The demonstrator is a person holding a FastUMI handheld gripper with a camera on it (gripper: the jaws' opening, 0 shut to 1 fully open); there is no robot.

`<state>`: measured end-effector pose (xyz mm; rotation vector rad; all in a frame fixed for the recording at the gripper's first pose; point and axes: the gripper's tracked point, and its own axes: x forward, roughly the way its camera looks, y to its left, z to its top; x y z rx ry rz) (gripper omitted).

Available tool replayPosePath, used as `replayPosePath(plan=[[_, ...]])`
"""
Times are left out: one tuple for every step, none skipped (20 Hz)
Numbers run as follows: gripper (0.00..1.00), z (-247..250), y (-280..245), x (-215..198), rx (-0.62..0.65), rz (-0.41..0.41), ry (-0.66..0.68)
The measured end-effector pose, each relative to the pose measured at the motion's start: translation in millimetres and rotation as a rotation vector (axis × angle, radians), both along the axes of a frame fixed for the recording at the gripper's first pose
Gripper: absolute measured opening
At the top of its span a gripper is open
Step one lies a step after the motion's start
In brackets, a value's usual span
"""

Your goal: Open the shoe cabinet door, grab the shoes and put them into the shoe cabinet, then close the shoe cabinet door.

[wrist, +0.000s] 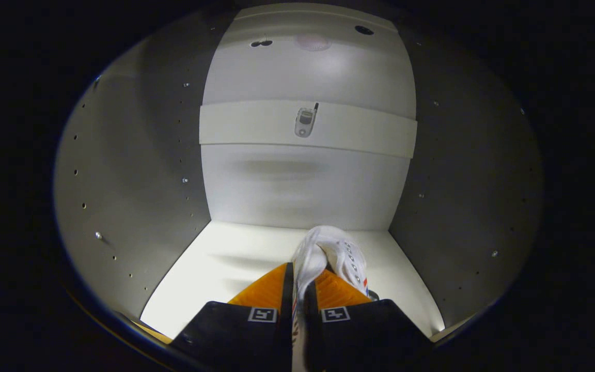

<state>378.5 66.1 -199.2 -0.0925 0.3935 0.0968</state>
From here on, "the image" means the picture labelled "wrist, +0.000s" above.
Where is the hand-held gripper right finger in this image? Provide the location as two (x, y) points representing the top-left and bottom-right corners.
(304, 269), (432, 372)

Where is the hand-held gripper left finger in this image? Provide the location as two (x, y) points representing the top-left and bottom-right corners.
(171, 262), (294, 372)

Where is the white canvas shoe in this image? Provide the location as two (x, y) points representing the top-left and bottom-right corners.
(291, 225), (369, 372)

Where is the grey shoe cabinet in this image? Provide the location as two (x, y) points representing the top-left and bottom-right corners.
(54, 3), (545, 362)

